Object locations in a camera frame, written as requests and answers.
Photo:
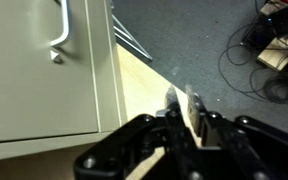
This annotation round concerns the silver drawer thumb latch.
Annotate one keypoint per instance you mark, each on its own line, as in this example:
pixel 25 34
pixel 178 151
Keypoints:
pixel 56 56

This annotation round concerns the black electronics box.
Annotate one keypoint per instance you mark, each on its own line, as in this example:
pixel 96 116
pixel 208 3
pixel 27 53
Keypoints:
pixel 277 23

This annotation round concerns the long wooden plank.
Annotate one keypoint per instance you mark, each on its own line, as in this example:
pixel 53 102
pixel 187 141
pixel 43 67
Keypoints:
pixel 277 56

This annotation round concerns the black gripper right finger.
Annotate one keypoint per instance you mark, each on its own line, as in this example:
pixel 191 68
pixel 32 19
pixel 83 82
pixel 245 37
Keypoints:
pixel 192 100

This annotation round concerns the beige lower file drawer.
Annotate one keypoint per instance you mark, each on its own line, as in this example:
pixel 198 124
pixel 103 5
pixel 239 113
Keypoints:
pixel 27 93

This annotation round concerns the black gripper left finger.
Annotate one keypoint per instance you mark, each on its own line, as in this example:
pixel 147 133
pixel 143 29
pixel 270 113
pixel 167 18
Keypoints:
pixel 172 100

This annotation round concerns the beige metal file cabinet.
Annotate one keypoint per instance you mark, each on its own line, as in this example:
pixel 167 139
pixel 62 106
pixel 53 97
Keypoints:
pixel 109 83

